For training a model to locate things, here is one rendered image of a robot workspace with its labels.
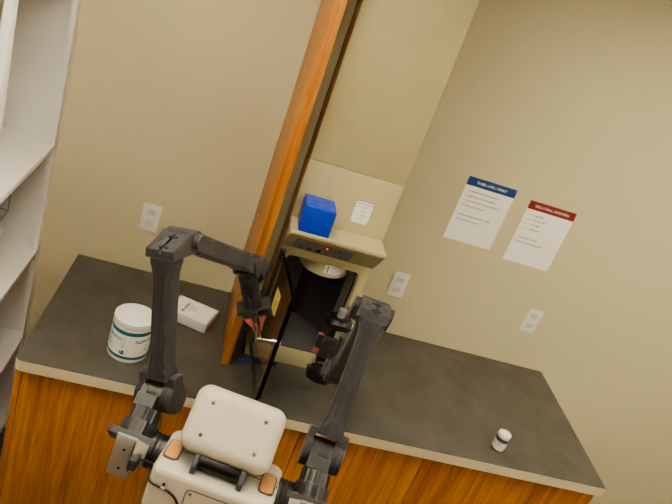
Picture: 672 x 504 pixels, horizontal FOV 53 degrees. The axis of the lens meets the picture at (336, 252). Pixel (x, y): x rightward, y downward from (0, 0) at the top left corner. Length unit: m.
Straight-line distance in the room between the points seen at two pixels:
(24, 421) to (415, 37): 1.71
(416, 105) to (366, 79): 0.17
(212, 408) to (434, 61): 1.19
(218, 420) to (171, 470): 0.14
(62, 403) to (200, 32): 1.32
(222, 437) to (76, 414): 0.92
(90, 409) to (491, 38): 1.86
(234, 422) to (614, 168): 1.91
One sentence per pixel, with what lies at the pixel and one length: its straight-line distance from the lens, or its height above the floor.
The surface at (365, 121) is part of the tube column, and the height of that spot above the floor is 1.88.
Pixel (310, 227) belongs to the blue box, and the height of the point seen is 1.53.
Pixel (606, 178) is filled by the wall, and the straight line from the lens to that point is 2.90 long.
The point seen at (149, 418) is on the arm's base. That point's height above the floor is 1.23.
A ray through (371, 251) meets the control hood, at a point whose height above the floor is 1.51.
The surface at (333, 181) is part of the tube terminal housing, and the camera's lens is 2.17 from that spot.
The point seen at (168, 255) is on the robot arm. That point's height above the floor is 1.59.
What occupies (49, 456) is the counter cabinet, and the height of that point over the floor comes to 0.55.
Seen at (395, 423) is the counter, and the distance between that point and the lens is 2.45.
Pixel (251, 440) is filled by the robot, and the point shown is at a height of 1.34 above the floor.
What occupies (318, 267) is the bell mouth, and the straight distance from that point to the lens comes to 2.32.
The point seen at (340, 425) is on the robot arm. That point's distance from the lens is 1.69.
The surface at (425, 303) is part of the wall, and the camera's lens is 2.92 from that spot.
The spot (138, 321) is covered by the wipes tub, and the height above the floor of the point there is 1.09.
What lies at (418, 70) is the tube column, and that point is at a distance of 2.10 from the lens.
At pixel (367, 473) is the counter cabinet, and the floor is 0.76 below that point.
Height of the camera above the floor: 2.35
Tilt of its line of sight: 24 degrees down
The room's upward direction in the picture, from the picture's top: 21 degrees clockwise
